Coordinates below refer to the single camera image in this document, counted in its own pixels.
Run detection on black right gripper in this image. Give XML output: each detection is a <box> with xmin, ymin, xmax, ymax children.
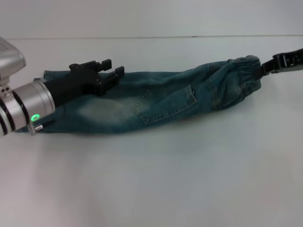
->
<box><xmin>257</xmin><ymin>47</ymin><xmax>303</xmax><ymax>78</ymax></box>

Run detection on blue denim shorts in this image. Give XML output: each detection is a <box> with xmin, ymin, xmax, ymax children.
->
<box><xmin>14</xmin><ymin>54</ymin><xmax>263</xmax><ymax>135</ymax></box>

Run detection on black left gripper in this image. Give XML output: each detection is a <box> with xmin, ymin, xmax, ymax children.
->
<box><xmin>44</xmin><ymin>58</ymin><xmax>125</xmax><ymax>106</ymax></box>

